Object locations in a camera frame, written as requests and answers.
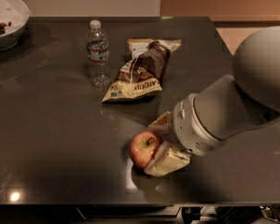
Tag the red apple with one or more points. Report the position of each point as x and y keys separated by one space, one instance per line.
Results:
x=143 y=148

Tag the brown chip bag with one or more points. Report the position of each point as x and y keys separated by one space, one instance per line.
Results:
x=142 y=76

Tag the white bowl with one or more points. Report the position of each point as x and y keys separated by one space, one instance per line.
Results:
x=17 y=13

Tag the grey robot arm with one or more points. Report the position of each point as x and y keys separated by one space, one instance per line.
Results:
x=247 y=99

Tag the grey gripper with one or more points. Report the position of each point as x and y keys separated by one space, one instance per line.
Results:
x=187 y=125

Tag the clear plastic water bottle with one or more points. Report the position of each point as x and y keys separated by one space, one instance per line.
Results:
x=98 y=53

